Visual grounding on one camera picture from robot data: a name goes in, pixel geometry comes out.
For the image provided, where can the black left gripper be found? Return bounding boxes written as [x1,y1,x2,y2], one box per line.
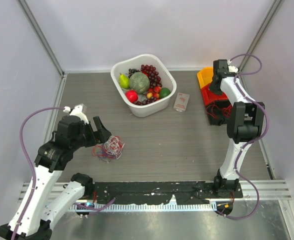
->
[71,115,112,150]

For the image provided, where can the cable bundle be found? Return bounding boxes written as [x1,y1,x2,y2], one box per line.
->
[91,135,126,163]

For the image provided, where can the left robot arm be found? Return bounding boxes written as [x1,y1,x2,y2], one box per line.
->
[0,115,111,240]

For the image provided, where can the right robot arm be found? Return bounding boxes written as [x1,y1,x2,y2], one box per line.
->
[209,59,265,198]

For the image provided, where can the yellow storage bin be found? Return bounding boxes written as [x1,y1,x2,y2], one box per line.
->
[196,67,214,89]

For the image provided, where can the red storage bin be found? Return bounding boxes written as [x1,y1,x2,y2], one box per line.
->
[201,84,229,106]

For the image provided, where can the black storage bin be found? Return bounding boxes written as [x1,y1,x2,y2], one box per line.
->
[205,101,233,126]

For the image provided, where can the red apple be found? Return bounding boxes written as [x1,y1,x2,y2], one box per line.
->
[125,90,139,103]

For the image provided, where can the white plastic basket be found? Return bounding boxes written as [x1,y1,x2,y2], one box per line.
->
[110,53,177,118]

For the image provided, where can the white red card box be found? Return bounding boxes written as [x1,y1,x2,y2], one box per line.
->
[173,92,190,113]

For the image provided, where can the green pear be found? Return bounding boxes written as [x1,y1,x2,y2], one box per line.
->
[119,73,130,90]

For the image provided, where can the dark red grapes front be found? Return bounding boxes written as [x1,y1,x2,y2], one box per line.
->
[133,96,160,106]

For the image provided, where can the green lime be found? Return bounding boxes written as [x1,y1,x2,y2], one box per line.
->
[159,87,171,99]

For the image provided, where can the green melon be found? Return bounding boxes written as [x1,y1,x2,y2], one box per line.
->
[129,72,150,94]

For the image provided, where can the red yellow cherries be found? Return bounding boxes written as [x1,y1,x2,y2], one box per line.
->
[146,86,162,99]

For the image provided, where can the red grape bunch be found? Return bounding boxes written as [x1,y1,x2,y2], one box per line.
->
[140,64,163,88]

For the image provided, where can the dark purple grape bunch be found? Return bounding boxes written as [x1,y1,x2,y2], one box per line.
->
[128,68,141,78]

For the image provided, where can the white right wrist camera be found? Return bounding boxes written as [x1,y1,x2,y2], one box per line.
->
[227,59,239,74]

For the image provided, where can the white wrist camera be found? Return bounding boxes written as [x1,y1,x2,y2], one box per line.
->
[227,59,239,74]
[63,103,90,125]

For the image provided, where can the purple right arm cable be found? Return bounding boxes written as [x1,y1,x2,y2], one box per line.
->
[216,53,270,221]

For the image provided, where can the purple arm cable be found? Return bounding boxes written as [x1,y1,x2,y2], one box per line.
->
[216,53,270,221]
[10,106,67,240]

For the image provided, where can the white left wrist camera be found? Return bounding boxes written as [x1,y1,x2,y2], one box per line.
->
[63,103,90,125]

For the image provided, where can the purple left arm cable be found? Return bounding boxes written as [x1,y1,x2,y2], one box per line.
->
[10,106,67,240]

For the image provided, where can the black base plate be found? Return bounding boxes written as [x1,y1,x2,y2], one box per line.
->
[94,181,243,206]

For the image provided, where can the aluminium rail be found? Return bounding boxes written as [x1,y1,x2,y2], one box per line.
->
[18,179,293,212]

